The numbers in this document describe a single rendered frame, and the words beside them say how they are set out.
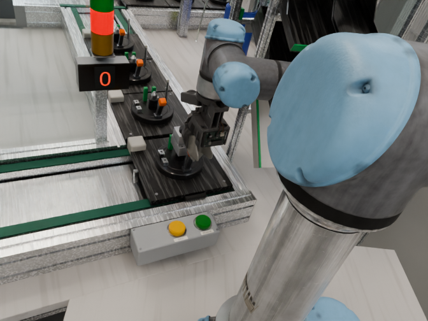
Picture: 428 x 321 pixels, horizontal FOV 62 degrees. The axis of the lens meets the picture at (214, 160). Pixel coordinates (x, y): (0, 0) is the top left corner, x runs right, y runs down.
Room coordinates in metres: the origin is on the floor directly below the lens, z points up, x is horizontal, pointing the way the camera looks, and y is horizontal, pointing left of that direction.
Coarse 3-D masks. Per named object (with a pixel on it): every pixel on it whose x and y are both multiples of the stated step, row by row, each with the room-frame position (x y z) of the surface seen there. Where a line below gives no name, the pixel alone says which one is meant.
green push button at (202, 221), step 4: (200, 216) 0.60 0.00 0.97; (204, 216) 0.60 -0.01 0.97; (196, 220) 0.58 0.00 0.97; (200, 220) 0.58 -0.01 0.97; (204, 220) 0.59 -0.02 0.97; (208, 220) 0.59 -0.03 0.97; (196, 224) 0.57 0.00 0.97; (200, 224) 0.57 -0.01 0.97; (204, 224) 0.58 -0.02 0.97; (208, 224) 0.58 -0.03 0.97; (200, 228) 0.57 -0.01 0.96; (204, 228) 0.57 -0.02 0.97
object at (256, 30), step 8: (264, 8) 1.04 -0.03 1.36; (256, 16) 1.04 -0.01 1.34; (264, 16) 1.05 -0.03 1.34; (256, 24) 1.03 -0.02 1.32; (280, 24) 1.09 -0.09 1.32; (256, 32) 1.02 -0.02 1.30; (272, 32) 1.07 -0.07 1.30; (280, 32) 1.08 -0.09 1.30; (256, 40) 1.00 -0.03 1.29; (272, 40) 1.04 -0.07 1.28; (280, 40) 1.05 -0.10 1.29; (272, 48) 1.01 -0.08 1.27; (280, 48) 1.03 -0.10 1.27; (288, 48) 1.04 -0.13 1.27; (272, 56) 0.99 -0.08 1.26; (280, 56) 1.00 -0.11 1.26; (288, 56) 1.01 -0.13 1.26
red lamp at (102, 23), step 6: (90, 12) 0.75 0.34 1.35; (96, 12) 0.74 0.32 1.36; (102, 12) 0.74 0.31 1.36; (108, 12) 0.75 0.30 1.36; (90, 18) 0.75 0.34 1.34; (96, 18) 0.74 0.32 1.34; (102, 18) 0.74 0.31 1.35; (108, 18) 0.75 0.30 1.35; (90, 24) 0.75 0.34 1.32; (96, 24) 0.74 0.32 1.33; (102, 24) 0.74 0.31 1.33; (108, 24) 0.75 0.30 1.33; (96, 30) 0.74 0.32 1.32; (102, 30) 0.74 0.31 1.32; (108, 30) 0.75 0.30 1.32
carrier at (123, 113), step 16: (112, 96) 0.99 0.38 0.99; (128, 96) 1.04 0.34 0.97; (144, 96) 1.00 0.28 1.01; (176, 96) 1.12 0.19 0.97; (128, 112) 0.95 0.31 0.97; (144, 112) 0.94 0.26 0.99; (176, 112) 1.02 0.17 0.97; (128, 128) 0.87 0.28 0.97; (144, 128) 0.89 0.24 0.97; (160, 128) 0.91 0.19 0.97
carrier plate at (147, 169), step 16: (160, 144) 0.83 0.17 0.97; (144, 160) 0.74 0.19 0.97; (208, 160) 0.82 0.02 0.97; (144, 176) 0.68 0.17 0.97; (160, 176) 0.70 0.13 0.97; (208, 176) 0.75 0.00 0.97; (224, 176) 0.77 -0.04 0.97; (160, 192) 0.64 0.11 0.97; (176, 192) 0.66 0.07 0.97; (192, 192) 0.67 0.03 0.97; (208, 192) 0.70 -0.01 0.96
